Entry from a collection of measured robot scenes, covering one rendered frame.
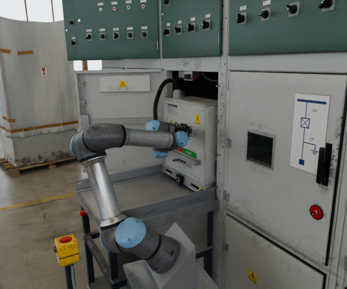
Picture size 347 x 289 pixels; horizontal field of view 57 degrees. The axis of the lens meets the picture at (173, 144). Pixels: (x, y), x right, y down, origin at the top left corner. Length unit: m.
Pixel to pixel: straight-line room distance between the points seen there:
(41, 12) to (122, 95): 10.84
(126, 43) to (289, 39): 1.31
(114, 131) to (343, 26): 0.88
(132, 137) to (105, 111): 1.04
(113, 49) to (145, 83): 0.36
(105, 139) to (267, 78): 0.73
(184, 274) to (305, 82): 0.87
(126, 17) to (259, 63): 1.17
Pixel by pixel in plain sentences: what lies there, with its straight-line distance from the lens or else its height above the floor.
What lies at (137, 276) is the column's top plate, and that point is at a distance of 1.47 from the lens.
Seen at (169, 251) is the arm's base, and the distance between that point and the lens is 1.33.
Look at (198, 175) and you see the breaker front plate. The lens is 1.90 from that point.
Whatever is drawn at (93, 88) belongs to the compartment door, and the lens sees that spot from 2.34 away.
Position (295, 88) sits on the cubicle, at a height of 1.52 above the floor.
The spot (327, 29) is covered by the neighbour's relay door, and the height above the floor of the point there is 1.73.
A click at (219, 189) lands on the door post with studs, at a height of 0.91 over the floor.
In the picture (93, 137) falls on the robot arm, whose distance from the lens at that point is 1.27.
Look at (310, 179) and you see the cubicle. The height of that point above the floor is 1.17.
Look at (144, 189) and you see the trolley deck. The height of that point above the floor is 0.85.
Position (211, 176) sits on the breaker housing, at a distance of 1.88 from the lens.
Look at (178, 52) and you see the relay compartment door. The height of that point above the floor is 1.68.
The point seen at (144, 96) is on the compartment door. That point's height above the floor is 1.39.
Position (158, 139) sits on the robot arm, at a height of 1.30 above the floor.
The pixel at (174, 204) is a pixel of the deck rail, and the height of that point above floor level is 0.88.
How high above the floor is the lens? 1.63
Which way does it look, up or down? 15 degrees down
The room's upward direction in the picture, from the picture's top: 1 degrees counter-clockwise
